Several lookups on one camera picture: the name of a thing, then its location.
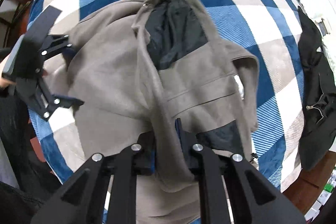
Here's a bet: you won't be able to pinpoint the blue white checked blanket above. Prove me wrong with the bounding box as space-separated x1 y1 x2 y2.
29 0 304 190

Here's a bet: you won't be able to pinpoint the black jacket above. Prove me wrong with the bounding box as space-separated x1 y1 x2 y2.
298 7 335 171

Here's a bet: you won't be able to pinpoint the taupe fleece jacket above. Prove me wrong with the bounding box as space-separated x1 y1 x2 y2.
67 0 259 223

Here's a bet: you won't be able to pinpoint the cluttered items beside bed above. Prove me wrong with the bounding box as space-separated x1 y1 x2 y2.
305 168 336 223

